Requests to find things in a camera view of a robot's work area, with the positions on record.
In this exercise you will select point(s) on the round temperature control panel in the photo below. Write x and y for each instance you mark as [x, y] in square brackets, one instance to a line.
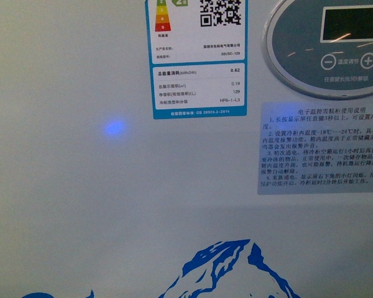
[322, 49]

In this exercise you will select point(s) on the white blue chest freezer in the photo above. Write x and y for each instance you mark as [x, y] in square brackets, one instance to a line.
[99, 199]

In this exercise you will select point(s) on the clear instruction sticker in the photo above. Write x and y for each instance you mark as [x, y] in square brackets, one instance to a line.
[308, 148]

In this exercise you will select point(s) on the energy efficiency label sticker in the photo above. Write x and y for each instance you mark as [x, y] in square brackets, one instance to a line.
[197, 58]

